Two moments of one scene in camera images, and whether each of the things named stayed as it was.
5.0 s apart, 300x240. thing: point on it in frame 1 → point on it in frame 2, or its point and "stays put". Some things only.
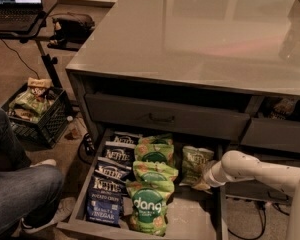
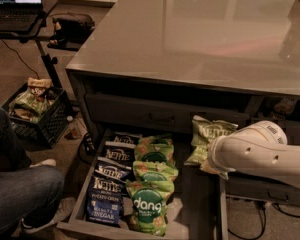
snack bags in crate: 33,102 stays put
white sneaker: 45,162 stays put
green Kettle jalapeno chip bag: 193,160 → 204,132
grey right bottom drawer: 257,191 stays put
